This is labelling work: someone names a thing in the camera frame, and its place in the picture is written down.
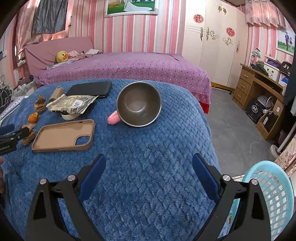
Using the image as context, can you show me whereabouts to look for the yellow duck plush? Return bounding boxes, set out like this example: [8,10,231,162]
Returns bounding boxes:
[56,51,69,63]

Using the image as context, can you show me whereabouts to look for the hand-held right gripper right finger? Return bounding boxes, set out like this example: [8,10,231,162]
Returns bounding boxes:
[192,153,271,241]

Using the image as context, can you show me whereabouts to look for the small white cup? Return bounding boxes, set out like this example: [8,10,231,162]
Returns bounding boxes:
[60,111,81,121]

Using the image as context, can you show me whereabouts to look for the white storage box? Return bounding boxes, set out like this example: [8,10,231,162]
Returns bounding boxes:
[264,62,281,80]

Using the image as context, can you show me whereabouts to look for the white floor fan base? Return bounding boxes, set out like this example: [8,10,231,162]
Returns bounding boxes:
[270,132,296,160]

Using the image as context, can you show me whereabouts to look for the black hanging pants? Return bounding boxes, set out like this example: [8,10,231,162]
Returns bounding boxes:
[284,76,296,106]

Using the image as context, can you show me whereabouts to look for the brown paper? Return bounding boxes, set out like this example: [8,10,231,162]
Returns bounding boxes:
[34,94,47,114]
[20,125,37,146]

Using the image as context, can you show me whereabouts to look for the black gift bag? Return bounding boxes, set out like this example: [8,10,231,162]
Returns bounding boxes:
[245,98,266,123]

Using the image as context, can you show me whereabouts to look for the desk lamp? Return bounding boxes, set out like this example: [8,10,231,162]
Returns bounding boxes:
[251,48,262,67]

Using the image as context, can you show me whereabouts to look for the blue quilted blanket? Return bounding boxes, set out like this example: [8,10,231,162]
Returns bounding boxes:
[0,79,222,241]

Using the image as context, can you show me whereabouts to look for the black phone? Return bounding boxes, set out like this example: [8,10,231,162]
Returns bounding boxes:
[66,81,112,99]

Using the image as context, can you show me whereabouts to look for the framed wedding photo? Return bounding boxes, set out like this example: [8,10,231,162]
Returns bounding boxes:
[103,0,158,18]

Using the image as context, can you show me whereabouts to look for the small wall photo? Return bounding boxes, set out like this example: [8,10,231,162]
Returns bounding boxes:
[276,28,296,56]

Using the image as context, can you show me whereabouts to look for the white patterned ironing board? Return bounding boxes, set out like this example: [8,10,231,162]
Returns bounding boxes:
[0,96,28,121]

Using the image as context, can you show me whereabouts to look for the white small fan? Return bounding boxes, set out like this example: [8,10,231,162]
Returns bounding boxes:
[257,95,273,112]

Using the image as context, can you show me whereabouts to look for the pink covered headboard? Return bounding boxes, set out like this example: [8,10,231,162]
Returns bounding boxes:
[24,36,94,75]

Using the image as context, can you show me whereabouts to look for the tan phone case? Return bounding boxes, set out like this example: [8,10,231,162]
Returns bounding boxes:
[32,119,96,153]

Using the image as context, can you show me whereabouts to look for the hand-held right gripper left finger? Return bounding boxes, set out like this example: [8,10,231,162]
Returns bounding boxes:
[25,153,107,241]

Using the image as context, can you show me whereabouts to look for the floral curtain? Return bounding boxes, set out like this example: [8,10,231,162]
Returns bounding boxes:
[274,139,296,178]

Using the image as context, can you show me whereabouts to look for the cardboard tube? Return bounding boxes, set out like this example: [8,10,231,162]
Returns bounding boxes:
[48,87,65,103]

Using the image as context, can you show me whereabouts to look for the wooden floor trolley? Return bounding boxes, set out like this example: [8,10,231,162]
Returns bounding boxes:
[255,111,280,141]

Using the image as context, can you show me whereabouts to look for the steel mug with pink handle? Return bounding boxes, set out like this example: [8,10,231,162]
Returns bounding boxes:
[107,81,162,127]

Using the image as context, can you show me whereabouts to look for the person's left hand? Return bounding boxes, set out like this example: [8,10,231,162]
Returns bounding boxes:
[0,157,5,194]

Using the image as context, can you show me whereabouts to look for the silver foil packet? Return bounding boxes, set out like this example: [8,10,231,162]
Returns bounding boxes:
[46,95,99,115]

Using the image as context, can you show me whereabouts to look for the wooden desk with drawers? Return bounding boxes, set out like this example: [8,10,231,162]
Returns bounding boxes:
[232,63,286,141]

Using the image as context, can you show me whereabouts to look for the light blue plastic basket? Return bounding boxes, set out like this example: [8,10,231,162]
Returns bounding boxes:
[218,161,295,241]

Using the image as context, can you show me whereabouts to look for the dark clothes pile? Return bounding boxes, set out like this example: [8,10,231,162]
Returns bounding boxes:
[251,61,269,75]

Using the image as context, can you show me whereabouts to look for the long pink curtain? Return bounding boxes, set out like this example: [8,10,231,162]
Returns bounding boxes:
[15,0,70,58]

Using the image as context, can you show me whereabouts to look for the black and white patterned bag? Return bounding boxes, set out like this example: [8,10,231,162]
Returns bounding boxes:
[0,85,12,114]

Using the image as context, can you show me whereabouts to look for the grey curtain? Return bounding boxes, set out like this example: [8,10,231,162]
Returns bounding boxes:
[32,0,68,34]

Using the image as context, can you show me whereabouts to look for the white wardrobe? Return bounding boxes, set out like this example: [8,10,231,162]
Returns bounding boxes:
[181,0,249,88]

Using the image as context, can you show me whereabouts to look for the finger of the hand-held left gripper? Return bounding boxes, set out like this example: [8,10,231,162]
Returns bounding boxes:
[0,128,30,145]
[0,124,15,135]

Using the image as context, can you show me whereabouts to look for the short pink patterned curtain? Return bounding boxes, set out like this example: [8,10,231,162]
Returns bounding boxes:
[245,0,287,29]

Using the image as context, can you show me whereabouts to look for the bed with purple bedspread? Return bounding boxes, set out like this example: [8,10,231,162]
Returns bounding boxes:
[35,52,212,114]

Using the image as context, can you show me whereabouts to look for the black cap with white print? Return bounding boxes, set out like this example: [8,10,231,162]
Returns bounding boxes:
[280,61,293,75]

